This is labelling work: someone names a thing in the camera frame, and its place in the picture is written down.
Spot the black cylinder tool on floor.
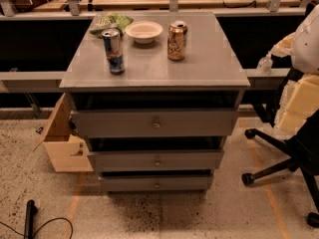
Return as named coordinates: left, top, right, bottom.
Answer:
left=24, top=200, right=38, bottom=239

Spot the middle grey drawer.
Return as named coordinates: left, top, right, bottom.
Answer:
left=88, top=150, right=223, bottom=172

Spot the green chip bag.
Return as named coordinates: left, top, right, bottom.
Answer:
left=89, top=13, right=134, bottom=37

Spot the black office chair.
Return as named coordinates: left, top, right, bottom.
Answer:
left=241, top=67, right=319, bottom=229

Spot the bottom grey drawer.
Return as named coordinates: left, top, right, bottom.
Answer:
left=99, top=174, right=212, bottom=192

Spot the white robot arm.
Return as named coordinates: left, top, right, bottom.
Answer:
left=291, top=5, right=319, bottom=75

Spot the blue silver energy drink can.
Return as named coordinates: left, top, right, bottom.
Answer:
left=102, top=29, right=125, bottom=75

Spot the white paper bowl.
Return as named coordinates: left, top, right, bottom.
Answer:
left=126, top=21, right=162, bottom=44

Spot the top grey drawer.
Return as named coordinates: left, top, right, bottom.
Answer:
left=72, top=110, right=238, bottom=138

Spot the orange soda can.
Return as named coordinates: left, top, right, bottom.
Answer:
left=167, top=20, right=187, bottom=61

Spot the grey drawer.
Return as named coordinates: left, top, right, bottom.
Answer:
left=99, top=174, right=212, bottom=192
left=88, top=150, right=223, bottom=172
left=72, top=110, right=238, bottom=138

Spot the grey drawer cabinet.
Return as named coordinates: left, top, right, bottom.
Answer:
left=59, top=11, right=251, bottom=195

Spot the clear sanitizer bottle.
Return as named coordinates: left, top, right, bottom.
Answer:
left=256, top=52, right=273, bottom=75

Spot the black floor cable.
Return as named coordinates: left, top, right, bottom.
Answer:
left=0, top=217, right=74, bottom=239

